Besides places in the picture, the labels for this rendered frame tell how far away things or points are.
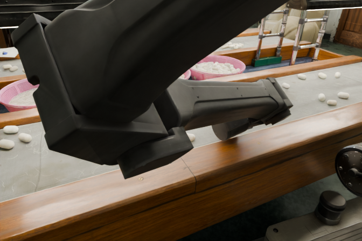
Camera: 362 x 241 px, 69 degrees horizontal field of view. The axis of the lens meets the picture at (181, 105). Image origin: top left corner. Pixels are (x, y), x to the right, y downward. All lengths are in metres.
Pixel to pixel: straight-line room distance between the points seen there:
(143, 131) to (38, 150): 0.59
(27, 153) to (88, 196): 0.26
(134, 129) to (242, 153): 0.50
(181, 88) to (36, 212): 0.39
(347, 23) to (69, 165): 5.29
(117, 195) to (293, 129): 0.50
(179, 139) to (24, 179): 0.50
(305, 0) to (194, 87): 0.77
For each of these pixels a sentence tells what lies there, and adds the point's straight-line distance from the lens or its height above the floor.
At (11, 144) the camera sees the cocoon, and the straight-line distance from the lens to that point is 0.79.
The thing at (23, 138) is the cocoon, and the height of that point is 0.76.
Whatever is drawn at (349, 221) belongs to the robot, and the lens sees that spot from 1.03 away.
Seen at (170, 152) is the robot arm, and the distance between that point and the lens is 0.22.
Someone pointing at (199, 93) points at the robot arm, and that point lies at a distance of 0.29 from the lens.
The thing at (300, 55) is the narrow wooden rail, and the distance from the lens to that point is 1.81.
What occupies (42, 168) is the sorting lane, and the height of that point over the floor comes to 0.74.
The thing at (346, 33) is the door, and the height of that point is 0.19.
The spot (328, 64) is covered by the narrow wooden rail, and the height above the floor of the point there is 0.76.
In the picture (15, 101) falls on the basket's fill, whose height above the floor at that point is 0.73.
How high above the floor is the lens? 1.16
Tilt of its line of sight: 28 degrees down
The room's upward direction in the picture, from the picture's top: 2 degrees clockwise
